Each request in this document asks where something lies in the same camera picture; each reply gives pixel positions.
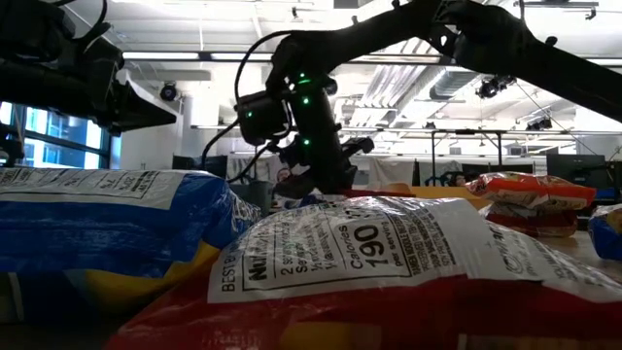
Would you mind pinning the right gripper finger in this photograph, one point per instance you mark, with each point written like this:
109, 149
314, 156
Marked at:
337, 180
299, 187

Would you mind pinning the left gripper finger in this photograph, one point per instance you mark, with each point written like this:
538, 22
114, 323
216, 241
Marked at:
141, 125
141, 107

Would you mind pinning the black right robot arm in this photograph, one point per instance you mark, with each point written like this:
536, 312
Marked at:
486, 34

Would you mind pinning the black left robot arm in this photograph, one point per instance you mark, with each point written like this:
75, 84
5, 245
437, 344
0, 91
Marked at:
29, 78

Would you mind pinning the black round spotlight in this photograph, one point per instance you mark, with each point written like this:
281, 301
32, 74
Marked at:
168, 92
331, 86

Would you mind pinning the white hanging cloth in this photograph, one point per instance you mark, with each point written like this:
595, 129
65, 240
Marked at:
389, 171

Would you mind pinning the long ceiling light strip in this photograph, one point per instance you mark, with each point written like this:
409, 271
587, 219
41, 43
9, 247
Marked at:
160, 56

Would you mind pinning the large bright window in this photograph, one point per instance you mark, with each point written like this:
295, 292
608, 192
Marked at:
58, 131

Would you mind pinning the orange plastic bin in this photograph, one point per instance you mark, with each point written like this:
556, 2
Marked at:
437, 193

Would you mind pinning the black equipment stand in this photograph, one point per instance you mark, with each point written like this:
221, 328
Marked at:
10, 146

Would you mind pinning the black spotlight cluster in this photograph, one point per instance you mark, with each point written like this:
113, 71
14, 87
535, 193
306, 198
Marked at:
544, 124
488, 87

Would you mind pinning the black ceiling track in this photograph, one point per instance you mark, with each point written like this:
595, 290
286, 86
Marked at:
559, 4

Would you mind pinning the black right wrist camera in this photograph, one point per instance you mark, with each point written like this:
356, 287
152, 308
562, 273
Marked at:
260, 119

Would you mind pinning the black metal table frame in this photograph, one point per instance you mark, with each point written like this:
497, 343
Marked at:
433, 155

